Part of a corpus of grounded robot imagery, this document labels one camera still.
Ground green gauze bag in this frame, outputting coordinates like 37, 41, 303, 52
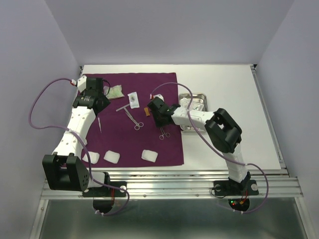
103, 85, 124, 100

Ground aluminium front rail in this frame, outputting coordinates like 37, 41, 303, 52
41, 170, 304, 200

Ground purple cloth mat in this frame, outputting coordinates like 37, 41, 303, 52
86, 73, 184, 168

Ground clear small packet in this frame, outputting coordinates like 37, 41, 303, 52
193, 105, 204, 111

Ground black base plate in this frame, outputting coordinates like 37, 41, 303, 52
82, 181, 128, 216
210, 179, 259, 213

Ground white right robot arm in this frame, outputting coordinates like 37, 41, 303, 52
148, 97, 251, 196

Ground steel forceps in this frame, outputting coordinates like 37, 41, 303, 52
159, 127, 170, 140

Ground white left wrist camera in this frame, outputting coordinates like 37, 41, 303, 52
70, 75, 87, 93

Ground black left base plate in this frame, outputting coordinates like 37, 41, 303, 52
82, 181, 128, 216

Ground steel surgical scissors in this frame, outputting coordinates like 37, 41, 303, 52
124, 109, 145, 131

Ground white gauze pad left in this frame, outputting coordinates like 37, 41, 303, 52
82, 151, 100, 164

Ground flat steel retractor bar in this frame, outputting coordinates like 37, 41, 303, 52
116, 104, 130, 112

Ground stainless steel tray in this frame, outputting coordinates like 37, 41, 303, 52
178, 93, 208, 133

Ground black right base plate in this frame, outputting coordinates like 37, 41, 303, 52
210, 179, 259, 213

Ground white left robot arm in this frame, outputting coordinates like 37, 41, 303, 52
42, 76, 110, 192

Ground white gauze pad middle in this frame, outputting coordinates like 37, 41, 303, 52
103, 150, 120, 164

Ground white gauze pad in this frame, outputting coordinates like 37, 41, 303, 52
82, 151, 100, 164
103, 150, 120, 164
141, 149, 158, 163

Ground aluminium right side rail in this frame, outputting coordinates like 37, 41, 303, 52
250, 65, 290, 176

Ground aluminium rail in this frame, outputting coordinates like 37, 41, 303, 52
250, 65, 290, 176
41, 170, 304, 200

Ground steel scalpel handle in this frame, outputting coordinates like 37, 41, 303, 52
97, 117, 102, 133

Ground white gauze pad right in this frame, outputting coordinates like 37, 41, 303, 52
141, 149, 158, 163

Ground green white suture packet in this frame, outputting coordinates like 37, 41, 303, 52
179, 98, 204, 111

